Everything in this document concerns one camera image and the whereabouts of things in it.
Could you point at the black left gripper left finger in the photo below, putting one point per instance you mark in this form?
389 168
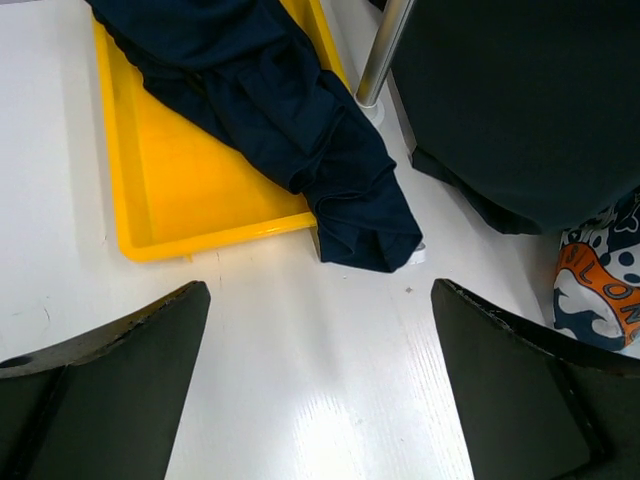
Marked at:
105 404

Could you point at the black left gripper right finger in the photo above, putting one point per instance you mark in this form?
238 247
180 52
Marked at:
532 402

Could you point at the patterned blue orange shorts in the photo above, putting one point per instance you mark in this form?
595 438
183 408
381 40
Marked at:
596 287

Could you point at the navy blue shorts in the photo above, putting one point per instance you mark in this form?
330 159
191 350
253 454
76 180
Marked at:
247 74

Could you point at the yellow plastic tray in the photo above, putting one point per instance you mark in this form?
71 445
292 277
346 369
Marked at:
177 190

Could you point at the white metal clothes rack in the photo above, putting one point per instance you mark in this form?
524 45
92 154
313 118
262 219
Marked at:
380 60

